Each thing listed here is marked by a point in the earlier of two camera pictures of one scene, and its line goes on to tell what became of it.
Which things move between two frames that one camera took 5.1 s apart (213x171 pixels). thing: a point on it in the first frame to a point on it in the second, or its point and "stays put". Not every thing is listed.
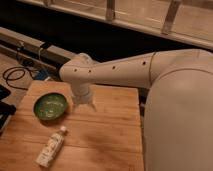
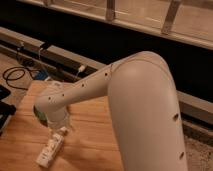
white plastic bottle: [52, 146] stays put
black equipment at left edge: [6, 109] stays put
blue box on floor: [42, 74] stays put
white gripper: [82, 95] to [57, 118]
